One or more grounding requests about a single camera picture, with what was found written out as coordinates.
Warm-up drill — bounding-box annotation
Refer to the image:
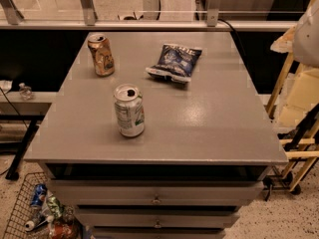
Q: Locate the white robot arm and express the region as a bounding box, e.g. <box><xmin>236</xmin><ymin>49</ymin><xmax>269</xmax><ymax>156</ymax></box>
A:
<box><xmin>270</xmin><ymin>0</ymin><xmax>319</xmax><ymax>68</ymax></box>

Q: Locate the green crushed can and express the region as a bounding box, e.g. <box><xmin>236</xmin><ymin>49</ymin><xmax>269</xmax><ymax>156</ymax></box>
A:
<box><xmin>47</xmin><ymin>195</ymin><xmax>64</xmax><ymax>219</ymax></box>

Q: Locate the blue pepsi can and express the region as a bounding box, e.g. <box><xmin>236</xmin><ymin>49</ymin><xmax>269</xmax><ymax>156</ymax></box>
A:
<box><xmin>30</xmin><ymin>183</ymin><xmax>47</xmax><ymax>208</ymax></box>

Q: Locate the small glass jar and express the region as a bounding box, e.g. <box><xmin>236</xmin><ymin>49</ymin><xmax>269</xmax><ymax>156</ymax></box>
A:
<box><xmin>19</xmin><ymin>83</ymin><xmax>33</xmax><ymax>101</ymax></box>

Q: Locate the silver can in basket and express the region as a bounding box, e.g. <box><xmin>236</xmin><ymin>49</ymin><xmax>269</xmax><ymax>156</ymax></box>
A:
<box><xmin>25</xmin><ymin>215</ymin><xmax>54</xmax><ymax>232</ymax></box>

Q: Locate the grey drawer cabinet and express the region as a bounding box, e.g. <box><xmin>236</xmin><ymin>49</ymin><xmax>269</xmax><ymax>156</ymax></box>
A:
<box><xmin>26</xmin><ymin>32</ymin><xmax>287</xmax><ymax>239</ymax></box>

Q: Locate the black power cable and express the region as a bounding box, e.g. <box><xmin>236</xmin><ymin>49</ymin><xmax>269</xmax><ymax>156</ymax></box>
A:
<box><xmin>217</xmin><ymin>18</ymin><xmax>248</xmax><ymax>62</ymax></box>

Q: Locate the metal window rail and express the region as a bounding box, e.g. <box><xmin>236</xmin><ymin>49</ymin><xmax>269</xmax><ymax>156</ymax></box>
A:
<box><xmin>0</xmin><ymin>20</ymin><xmax>297</xmax><ymax>32</ymax></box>

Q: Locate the blue chip bag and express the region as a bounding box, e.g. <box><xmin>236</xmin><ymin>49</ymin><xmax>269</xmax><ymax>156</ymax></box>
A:
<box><xmin>146</xmin><ymin>44</ymin><xmax>202</xmax><ymax>84</ymax></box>

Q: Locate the silver green 7up can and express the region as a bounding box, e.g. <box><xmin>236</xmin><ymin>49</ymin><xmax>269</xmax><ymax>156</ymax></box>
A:
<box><xmin>114</xmin><ymin>84</ymin><xmax>145</xmax><ymax>137</ymax></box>

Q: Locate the wire basket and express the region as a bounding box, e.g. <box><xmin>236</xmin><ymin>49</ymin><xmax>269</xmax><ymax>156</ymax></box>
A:
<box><xmin>2</xmin><ymin>172</ymin><xmax>47</xmax><ymax>239</ymax></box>

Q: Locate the red soda can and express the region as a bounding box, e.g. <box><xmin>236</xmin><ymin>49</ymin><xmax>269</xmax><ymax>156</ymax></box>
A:
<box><xmin>49</xmin><ymin>221</ymin><xmax>79</xmax><ymax>239</ymax></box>

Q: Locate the crushed brown soda can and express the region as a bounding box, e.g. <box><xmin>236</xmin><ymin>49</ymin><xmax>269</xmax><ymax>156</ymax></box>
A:
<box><xmin>88</xmin><ymin>34</ymin><xmax>115</xmax><ymax>77</ymax></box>

